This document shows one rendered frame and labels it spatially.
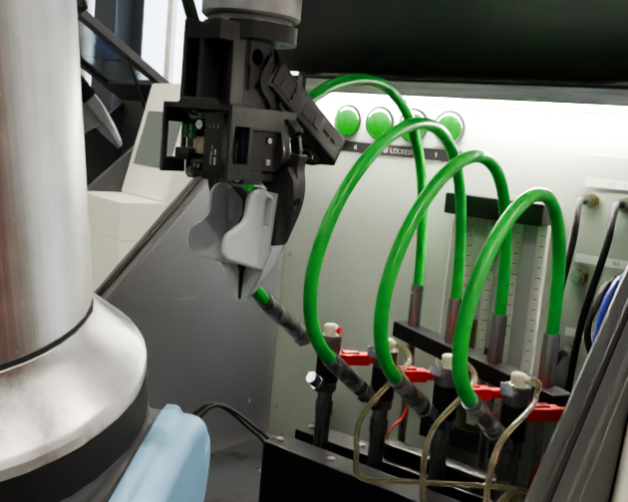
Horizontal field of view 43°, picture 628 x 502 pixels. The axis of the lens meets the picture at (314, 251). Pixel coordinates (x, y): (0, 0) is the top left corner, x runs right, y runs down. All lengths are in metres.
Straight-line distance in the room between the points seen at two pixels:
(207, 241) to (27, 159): 0.44
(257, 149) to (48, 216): 0.39
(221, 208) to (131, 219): 3.13
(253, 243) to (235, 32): 0.16
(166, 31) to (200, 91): 6.61
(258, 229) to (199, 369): 0.68
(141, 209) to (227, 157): 3.22
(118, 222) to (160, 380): 2.57
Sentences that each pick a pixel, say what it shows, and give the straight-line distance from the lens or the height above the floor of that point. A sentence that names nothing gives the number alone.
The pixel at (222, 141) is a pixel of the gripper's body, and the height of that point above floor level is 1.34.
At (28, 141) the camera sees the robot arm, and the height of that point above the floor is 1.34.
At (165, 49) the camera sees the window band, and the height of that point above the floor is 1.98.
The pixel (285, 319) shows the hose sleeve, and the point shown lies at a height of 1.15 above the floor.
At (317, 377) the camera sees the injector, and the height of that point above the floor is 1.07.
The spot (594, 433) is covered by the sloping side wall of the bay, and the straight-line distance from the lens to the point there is 0.76.
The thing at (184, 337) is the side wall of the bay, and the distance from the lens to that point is 1.23.
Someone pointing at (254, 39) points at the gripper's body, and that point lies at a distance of 0.60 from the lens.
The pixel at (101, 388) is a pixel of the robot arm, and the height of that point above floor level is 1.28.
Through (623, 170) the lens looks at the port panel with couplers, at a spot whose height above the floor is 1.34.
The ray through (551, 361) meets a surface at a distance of 0.92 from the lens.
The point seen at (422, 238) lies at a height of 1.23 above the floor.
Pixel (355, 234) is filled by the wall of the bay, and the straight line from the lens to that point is 1.27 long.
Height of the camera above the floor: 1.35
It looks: 8 degrees down
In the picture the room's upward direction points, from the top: 5 degrees clockwise
